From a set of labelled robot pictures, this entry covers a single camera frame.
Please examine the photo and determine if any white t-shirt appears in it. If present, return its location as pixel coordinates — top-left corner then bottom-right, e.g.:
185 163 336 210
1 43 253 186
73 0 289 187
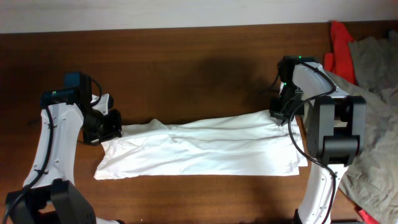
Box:
94 110 308 180

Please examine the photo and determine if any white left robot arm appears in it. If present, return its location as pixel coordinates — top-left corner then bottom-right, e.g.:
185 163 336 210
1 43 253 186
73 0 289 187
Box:
2 72 122 224

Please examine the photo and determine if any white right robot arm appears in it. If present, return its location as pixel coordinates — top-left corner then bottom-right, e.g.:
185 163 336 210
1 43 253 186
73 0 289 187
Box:
269 56 366 223

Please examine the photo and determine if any red garment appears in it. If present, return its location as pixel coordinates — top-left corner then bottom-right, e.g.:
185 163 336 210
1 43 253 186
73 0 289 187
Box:
323 21 357 85

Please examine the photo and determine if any grey-beige garment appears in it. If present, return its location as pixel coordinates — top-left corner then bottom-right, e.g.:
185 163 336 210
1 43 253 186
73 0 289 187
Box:
327 30 397 223

